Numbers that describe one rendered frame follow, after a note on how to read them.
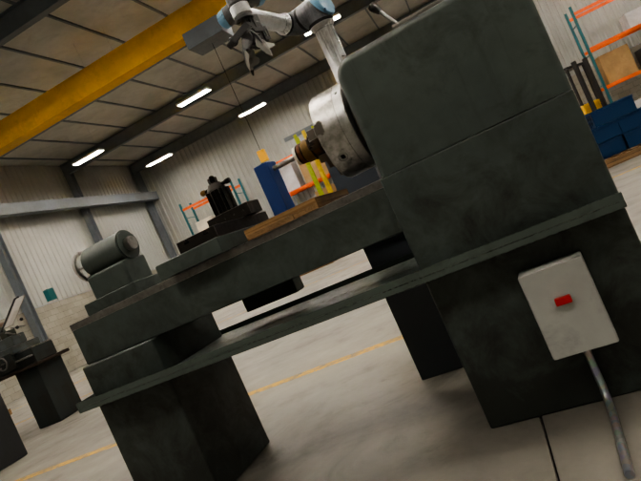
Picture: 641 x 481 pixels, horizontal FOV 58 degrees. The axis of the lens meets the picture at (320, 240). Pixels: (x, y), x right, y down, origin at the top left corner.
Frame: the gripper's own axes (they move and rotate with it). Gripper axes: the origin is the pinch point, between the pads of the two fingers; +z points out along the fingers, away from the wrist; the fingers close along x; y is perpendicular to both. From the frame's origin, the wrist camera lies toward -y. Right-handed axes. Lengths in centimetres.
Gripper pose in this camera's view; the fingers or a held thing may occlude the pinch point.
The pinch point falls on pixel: (260, 67)
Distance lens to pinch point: 222.8
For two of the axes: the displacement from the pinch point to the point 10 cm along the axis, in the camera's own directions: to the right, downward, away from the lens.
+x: -5.5, 2.5, 8.0
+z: 4.1, 9.1, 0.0
